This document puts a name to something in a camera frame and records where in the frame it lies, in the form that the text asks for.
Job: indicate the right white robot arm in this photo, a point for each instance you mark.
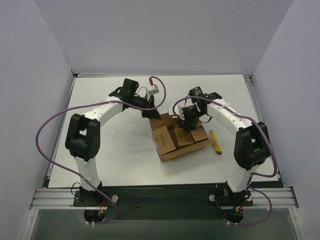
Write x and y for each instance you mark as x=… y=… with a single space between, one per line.
x=251 y=148

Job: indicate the aluminium front rail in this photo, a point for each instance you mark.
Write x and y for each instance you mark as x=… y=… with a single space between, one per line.
x=64 y=199

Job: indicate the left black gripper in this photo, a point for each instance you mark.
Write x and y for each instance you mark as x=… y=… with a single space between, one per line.
x=150 y=106

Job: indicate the brown cardboard express box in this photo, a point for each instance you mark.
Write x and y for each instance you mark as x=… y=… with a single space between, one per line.
x=171 y=141

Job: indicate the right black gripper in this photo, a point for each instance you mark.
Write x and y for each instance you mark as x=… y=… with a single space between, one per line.
x=187 y=120

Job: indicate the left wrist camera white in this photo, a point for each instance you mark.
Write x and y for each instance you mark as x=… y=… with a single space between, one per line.
x=152 y=89

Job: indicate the yellow utility knife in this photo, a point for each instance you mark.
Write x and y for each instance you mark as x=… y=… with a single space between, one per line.
x=215 y=144

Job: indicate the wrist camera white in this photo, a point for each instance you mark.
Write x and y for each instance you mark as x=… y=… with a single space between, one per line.
x=173 y=112
x=152 y=89

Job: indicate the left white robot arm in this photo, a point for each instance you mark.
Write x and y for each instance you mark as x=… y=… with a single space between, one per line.
x=83 y=139

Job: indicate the dark red inner box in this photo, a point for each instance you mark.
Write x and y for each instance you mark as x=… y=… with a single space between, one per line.
x=181 y=138

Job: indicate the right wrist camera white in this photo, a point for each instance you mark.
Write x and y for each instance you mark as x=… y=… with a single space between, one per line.
x=173 y=112

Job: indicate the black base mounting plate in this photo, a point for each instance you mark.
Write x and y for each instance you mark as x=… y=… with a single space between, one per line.
x=233 y=201

